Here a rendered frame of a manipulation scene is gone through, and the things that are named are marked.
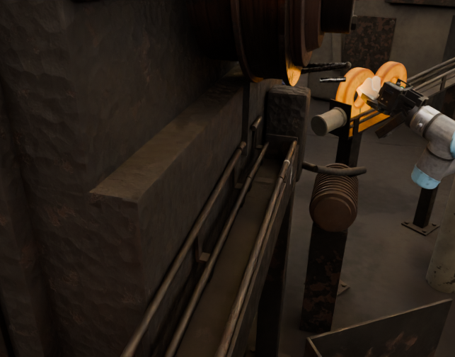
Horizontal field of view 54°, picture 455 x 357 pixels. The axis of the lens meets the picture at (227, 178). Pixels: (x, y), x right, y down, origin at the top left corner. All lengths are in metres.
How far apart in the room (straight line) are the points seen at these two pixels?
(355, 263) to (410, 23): 2.07
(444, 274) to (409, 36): 2.08
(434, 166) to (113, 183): 0.94
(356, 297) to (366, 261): 0.23
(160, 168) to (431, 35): 3.07
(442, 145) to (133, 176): 0.90
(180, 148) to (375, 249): 1.48
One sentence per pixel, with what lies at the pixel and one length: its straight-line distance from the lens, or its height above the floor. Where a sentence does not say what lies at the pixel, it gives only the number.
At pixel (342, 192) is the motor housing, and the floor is 0.53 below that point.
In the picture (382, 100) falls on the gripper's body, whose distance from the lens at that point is 1.31.
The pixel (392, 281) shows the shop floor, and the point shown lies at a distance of 1.82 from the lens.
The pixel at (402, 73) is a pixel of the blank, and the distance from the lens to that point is 1.53.
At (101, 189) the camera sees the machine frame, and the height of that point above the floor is 0.87.
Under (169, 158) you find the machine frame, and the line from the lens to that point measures 0.55.
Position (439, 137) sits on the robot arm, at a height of 0.69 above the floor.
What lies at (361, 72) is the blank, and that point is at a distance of 1.35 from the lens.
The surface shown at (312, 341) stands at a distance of 0.53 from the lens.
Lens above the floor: 1.10
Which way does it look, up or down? 27 degrees down
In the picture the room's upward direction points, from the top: 1 degrees clockwise
